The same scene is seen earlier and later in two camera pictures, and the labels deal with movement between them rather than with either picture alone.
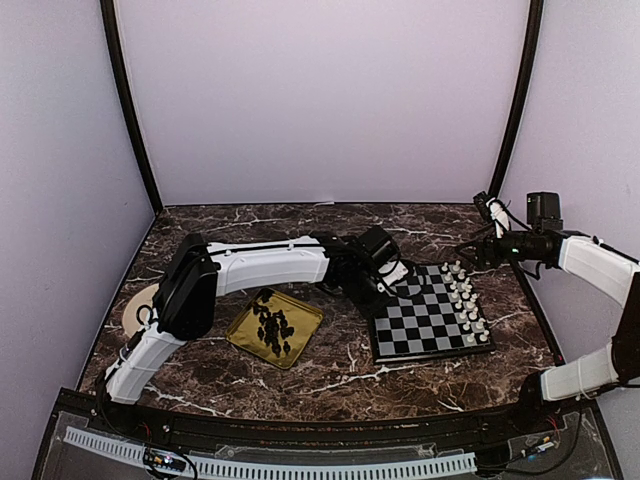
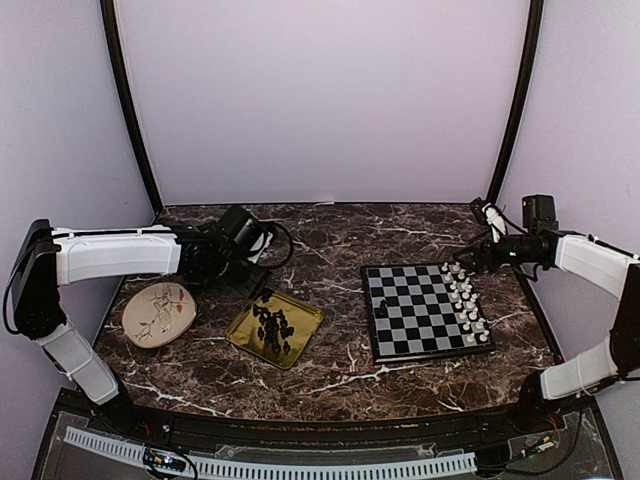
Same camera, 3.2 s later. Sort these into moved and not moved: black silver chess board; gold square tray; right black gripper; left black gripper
Moved: left black gripper
Not moved: right black gripper; gold square tray; black silver chess board
